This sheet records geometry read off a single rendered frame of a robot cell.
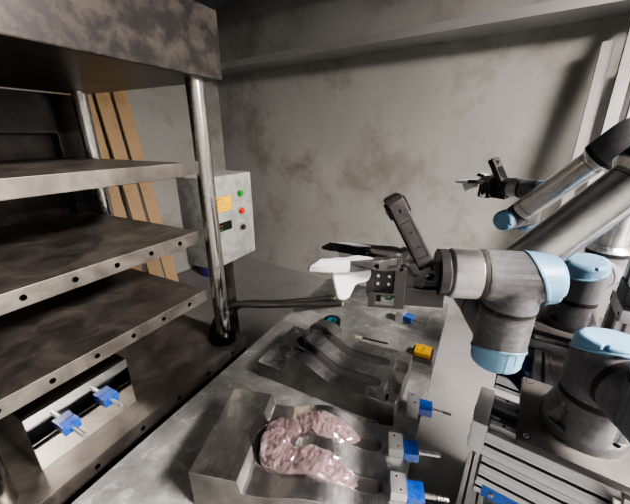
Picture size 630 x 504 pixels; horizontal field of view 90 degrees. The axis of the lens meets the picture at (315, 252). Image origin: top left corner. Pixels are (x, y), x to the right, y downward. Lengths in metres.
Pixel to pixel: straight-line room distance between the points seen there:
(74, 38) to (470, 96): 2.61
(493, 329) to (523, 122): 2.51
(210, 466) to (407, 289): 0.64
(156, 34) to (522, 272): 1.02
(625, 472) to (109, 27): 1.43
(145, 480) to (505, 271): 0.97
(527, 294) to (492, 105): 2.54
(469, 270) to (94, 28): 0.93
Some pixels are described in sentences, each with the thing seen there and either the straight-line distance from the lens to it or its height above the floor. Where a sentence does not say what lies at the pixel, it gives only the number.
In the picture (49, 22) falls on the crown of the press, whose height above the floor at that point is 1.85.
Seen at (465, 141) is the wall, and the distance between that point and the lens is 3.01.
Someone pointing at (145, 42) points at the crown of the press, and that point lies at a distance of 1.08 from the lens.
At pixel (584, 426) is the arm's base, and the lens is 0.89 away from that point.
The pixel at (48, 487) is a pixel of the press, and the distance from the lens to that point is 1.22.
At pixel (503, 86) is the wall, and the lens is 3.00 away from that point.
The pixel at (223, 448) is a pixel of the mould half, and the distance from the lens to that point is 0.94.
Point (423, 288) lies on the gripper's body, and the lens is 0.50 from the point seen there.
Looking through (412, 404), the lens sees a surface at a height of 0.85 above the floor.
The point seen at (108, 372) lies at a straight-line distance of 1.22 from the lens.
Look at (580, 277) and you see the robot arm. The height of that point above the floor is 1.22.
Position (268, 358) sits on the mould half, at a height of 0.86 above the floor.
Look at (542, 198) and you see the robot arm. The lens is 1.30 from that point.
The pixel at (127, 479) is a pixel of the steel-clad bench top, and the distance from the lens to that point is 1.11.
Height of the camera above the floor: 1.63
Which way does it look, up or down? 20 degrees down
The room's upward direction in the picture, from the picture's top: straight up
